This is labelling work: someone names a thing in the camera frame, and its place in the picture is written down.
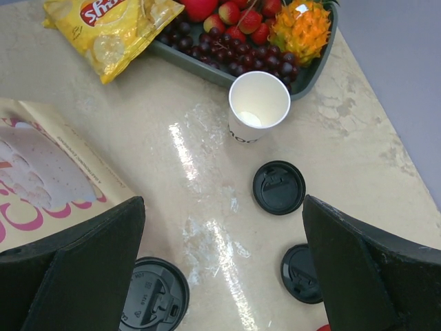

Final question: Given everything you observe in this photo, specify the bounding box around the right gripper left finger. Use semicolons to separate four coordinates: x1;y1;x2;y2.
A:
1;197;145;330

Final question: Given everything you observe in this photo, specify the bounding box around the orange dragon fruit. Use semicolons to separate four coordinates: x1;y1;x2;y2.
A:
269;1;333;68

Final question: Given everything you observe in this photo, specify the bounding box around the yellow chips bag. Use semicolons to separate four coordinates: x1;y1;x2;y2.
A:
43;0;185;84

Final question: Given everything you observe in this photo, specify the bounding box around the purple grape bunch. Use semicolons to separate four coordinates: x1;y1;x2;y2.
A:
153;16;299;93

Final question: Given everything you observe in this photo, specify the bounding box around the black cup lid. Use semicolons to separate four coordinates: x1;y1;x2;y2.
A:
119;257;190;331
252;160;306;216
280;243;323;304

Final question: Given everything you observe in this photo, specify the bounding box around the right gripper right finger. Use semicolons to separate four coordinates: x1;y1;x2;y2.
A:
302;195;440;330

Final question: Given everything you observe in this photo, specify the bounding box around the brown paper bag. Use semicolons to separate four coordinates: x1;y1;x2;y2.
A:
1;98;135;252

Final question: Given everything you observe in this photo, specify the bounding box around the red straw holder cup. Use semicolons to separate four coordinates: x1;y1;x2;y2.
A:
316;324;331;331

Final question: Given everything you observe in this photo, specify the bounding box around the grey fruit tray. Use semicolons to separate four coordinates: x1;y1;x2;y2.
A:
147;0;339;101

